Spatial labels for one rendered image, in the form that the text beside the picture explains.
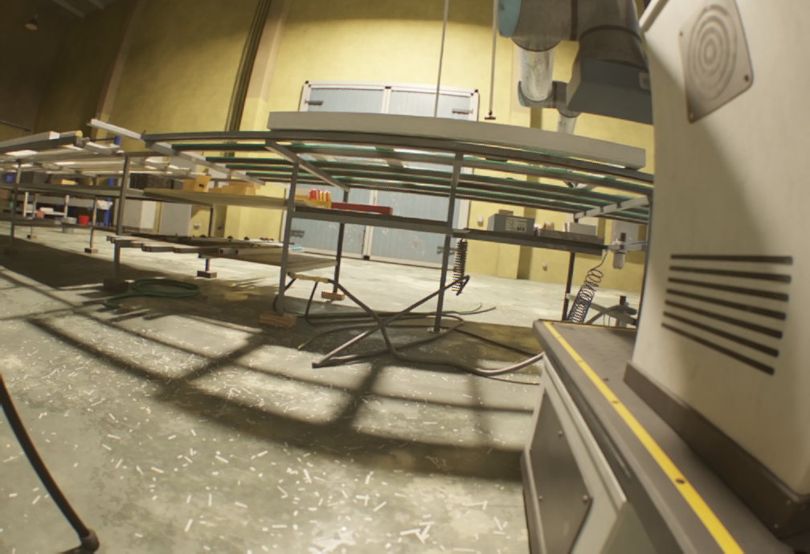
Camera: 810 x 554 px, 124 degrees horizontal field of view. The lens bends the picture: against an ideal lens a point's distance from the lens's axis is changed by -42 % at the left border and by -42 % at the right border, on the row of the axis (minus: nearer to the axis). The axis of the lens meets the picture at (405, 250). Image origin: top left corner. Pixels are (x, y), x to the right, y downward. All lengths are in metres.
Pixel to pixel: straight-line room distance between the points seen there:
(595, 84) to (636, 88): 0.09
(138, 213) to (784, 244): 10.68
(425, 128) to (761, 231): 1.20
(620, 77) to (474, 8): 9.08
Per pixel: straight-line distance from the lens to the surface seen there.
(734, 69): 0.39
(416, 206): 7.85
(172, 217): 10.46
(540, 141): 1.39
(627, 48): 0.83
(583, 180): 1.72
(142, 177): 3.04
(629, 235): 8.72
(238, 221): 8.75
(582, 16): 0.90
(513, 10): 0.90
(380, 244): 7.91
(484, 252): 7.91
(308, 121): 1.49
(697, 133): 0.44
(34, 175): 4.17
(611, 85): 0.78
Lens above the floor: 0.47
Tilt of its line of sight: 1 degrees down
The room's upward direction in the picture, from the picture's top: 7 degrees clockwise
